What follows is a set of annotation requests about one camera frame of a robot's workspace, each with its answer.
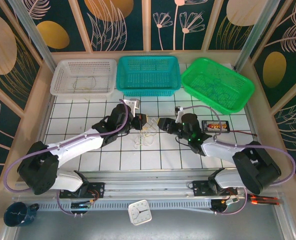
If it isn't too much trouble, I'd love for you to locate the blue cable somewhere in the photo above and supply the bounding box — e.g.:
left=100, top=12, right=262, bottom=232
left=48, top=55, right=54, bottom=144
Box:
left=199, top=77, right=236, bottom=107

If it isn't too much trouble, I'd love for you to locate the black battery charger board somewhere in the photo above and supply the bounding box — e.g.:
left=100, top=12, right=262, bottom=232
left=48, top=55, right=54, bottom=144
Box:
left=201, top=119, right=230, bottom=134

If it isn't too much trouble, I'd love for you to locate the teal plastic basket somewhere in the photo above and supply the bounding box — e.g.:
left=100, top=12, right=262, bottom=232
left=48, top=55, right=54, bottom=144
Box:
left=116, top=55, right=181, bottom=98

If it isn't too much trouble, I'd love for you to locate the white plastic basket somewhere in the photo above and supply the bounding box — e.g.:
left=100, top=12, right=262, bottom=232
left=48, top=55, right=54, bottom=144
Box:
left=50, top=58, right=118, bottom=99

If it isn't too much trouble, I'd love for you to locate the green plastic basket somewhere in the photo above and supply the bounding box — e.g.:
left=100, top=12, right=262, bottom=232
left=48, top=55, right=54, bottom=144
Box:
left=181, top=56, right=255, bottom=116

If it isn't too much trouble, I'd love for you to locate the white square clock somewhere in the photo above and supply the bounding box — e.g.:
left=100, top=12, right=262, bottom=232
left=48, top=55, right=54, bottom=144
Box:
left=127, top=199, right=153, bottom=227

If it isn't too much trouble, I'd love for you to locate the dark blue mug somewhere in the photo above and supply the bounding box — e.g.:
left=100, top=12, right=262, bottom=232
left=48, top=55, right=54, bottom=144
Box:
left=4, top=201, right=40, bottom=228

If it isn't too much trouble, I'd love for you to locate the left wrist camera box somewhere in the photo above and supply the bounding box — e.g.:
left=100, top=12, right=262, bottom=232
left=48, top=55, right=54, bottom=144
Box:
left=127, top=98, right=141, bottom=111

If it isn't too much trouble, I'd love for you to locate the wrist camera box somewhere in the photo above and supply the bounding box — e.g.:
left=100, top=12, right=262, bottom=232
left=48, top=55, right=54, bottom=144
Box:
left=127, top=98, right=141, bottom=111
left=175, top=106, right=186, bottom=124

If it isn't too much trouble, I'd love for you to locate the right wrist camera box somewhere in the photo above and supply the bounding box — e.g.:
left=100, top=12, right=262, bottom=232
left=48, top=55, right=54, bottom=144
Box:
left=175, top=106, right=186, bottom=124

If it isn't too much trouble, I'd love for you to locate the thin red wire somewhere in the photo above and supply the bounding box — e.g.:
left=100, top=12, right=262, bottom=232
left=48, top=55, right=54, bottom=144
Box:
left=228, top=129, right=258, bottom=137

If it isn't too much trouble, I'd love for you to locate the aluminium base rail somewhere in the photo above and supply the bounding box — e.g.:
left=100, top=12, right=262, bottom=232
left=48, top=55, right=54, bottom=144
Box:
left=14, top=171, right=286, bottom=201

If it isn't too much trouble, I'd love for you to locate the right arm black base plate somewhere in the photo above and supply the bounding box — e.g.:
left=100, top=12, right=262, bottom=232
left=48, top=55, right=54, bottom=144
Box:
left=192, top=180, right=238, bottom=197

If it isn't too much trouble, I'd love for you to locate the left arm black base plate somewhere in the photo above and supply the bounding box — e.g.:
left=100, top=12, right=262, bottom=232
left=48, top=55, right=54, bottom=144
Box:
left=59, top=182, right=106, bottom=200

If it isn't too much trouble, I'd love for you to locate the small controller board with wires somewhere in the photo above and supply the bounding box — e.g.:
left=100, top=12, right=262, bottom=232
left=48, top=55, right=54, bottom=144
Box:
left=211, top=194, right=241, bottom=213
left=70, top=192, right=100, bottom=210

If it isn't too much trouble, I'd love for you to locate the grey slotted cable duct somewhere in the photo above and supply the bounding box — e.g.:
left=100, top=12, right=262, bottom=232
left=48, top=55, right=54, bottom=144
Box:
left=39, top=199, right=213, bottom=211

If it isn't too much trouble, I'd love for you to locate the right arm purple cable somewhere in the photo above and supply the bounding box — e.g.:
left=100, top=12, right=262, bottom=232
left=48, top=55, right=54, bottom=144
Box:
left=182, top=104, right=296, bottom=216

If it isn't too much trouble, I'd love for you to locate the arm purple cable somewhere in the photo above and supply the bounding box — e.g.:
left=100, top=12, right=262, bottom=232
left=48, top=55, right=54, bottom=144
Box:
left=7, top=99, right=132, bottom=216
left=182, top=104, right=296, bottom=216

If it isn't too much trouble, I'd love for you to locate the aluminium frame post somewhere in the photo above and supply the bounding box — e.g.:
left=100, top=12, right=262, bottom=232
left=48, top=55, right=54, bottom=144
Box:
left=12, top=0, right=56, bottom=73
left=234, top=0, right=280, bottom=73

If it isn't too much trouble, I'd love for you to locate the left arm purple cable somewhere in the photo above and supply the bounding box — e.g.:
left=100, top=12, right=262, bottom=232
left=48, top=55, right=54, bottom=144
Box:
left=7, top=99, right=132, bottom=216

